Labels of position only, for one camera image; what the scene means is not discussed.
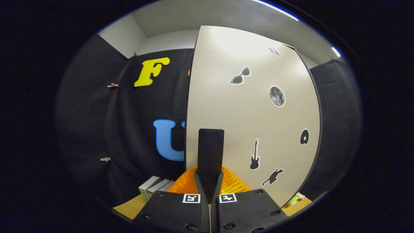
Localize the green and white plush toy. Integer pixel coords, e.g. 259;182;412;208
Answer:
287;192;306;205

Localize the long ceiling light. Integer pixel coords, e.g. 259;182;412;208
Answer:
252;0;299;22

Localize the black cabinet door handle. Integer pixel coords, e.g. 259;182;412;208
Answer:
197;128;225;204

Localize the brown book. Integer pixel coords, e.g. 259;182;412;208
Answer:
158;181;175;193

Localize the beige cabinet door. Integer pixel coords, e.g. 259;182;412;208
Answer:
185;25;321;208

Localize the green and white book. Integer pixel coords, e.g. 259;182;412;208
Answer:
138;176;161;201

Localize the black backdrop cloth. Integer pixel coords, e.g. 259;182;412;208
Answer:
55;34;363;207

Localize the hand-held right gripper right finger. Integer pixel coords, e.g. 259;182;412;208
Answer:
210;166;289;233

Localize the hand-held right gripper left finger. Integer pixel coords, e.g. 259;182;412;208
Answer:
134;166;211;233

